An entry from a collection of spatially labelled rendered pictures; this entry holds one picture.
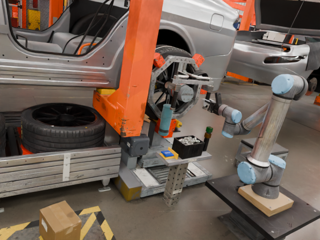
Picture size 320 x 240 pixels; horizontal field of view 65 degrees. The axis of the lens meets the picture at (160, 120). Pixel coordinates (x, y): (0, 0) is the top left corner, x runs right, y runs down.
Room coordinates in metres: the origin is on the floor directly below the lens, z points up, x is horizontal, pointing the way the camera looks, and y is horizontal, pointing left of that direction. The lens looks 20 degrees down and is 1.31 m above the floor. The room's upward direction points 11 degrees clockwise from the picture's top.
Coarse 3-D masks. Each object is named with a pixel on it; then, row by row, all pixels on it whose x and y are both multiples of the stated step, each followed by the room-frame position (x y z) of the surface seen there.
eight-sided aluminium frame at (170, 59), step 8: (168, 56) 2.09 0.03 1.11; (176, 56) 2.13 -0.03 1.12; (168, 64) 2.04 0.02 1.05; (192, 64) 2.18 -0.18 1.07; (152, 72) 1.99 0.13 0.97; (160, 72) 2.00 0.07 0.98; (152, 80) 1.97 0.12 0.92; (152, 88) 1.97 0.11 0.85; (200, 88) 2.28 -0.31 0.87; (152, 96) 1.98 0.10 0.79; (152, 104) 1.99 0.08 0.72; (192, 104) 2.25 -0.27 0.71; (160, 112) 2.05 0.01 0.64; (176, 112) 2.21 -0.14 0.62; (184, 112) 2.20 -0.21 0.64
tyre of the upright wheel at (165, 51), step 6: (156, 48) 2.20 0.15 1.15; (162, 48) 2.18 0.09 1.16; (168, 48) 2.16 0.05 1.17; (174, 48) 2.17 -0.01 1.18; (162, 54) 2.09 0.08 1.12; (168, 54) 2.13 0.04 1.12; (174, 54) 2.16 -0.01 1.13; (180, 54) 2.20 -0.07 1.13; (186, 54) 2.24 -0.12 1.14; (186, 102) 2.31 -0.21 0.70; (150, 108) 2.08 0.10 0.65; (150, 114) 2.09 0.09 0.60
